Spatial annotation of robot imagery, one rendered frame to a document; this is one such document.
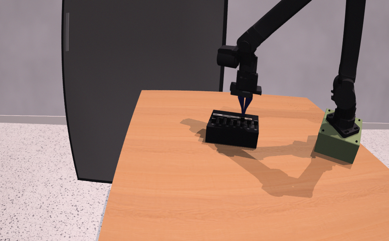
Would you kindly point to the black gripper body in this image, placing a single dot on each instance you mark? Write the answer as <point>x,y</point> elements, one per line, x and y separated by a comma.
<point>235,91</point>

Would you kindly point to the black lighting desk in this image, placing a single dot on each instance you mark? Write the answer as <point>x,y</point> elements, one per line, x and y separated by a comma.
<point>231,128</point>

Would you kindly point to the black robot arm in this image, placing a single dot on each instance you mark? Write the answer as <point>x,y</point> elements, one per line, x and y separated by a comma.
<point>343,119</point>

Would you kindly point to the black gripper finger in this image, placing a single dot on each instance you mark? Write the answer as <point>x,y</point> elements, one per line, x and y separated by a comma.
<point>247,102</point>
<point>241,101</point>

